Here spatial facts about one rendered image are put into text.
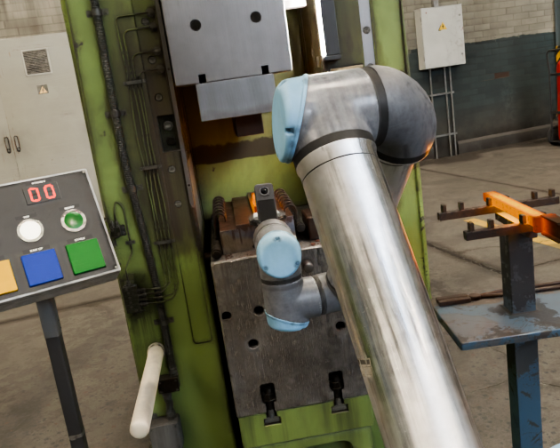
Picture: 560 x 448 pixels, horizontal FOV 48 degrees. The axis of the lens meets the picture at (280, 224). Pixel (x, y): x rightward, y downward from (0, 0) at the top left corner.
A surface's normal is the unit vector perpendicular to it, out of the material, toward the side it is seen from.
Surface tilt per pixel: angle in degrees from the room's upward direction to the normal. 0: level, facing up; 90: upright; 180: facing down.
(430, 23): 90
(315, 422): 90
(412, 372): 58
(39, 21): 91
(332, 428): 90
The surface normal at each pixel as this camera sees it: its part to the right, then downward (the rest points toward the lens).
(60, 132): 0.33, 0.17
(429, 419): -0.11, -0.32
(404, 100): 0.49, -0.01
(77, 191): 0.37, -0.37
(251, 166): 0.11, 0.21
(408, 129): 0.44, 0.63
